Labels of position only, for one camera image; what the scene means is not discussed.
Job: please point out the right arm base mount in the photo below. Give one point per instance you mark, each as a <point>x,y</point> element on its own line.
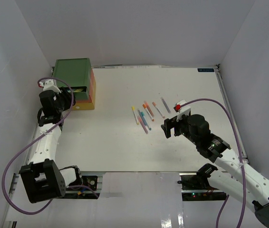
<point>195,186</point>

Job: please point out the yellow cap thin pen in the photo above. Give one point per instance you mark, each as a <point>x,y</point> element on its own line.
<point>135,117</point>

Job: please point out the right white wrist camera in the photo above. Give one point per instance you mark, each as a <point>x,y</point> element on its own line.
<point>182,109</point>

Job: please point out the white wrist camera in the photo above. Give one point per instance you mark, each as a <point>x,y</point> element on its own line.
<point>182,109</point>
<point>49,84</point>

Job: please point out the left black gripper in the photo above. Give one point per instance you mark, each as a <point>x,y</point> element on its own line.
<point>67,96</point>

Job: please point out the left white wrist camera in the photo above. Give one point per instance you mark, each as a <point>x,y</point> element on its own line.
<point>49,84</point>

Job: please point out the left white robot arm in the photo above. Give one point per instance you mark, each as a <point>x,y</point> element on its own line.
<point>41,177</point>

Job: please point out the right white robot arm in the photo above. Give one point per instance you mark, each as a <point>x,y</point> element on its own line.
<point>225,172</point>

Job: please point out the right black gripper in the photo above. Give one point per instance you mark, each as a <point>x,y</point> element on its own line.
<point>169,124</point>

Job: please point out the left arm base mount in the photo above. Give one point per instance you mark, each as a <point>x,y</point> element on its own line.
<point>87,188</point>

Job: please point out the purple cap thin pen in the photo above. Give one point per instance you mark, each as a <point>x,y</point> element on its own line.
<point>166,105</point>

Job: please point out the blue logo sticker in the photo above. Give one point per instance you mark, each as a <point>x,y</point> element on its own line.
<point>205,70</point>

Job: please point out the green top drawer box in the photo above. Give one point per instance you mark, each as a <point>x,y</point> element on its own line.
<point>75,72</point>

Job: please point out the blue thin pen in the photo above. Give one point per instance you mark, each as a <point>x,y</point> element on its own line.
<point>145,120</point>

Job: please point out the salmon cap thin pen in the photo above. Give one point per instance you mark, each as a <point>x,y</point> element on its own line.
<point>158,110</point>

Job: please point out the stacked orange yellow drawers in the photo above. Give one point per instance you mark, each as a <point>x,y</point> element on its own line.
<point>86,100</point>

